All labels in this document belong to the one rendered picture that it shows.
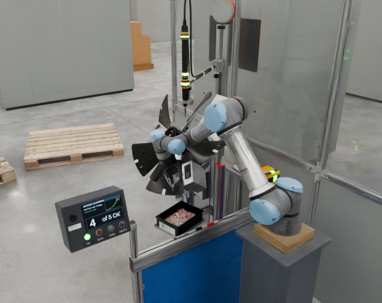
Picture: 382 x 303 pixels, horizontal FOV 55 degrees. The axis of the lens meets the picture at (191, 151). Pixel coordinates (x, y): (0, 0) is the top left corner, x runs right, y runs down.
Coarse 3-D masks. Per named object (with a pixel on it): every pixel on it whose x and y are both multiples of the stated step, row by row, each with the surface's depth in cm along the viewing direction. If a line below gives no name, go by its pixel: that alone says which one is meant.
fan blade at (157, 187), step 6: (180, 162) 215; (162, 174) 211; (180, 174) 212; (150, 180) 211; (162, 180) 209; (180, 180) 210; (150, 186) 210; (156, 186) 209; (162, 186) 208; (168, 186) 208; (174, 186) 208; (180, 186) 208; (156, 192) 207; (168, 192) 206; (174, 192) 206; (180, 192) 206
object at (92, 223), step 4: (92, 216) 146; (96, 216) 146; (88, 220) 145; (92, 220) 146; (96, 220) 146; (88, 224) 145; (92, 224) 146; (96, 224) 147; (88, 228) 145; (92, 228) 146
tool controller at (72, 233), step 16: (96, 192) 153; (112, 192) 150; (64, 208) 139; (80, 208) 143; (96, 208) 146; (112, 208) 150; (64, 224) 140; (80, 224) 143; (112, 224) 151; (128, 224) 154; (64, 240) 148; (80, 240) 144; (96, 240) 147
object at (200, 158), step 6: (198, 144) 205; (204, 144) 204; (210, 144) 203; (216, 144) 202; (222, 144) 200; (192, 150) 201; (198, 150) 200; (204, 150) 198; (210, 150) 198; (198, 156) 196; (204, 156) 195; (210, 156) 194; (198, 162) 193
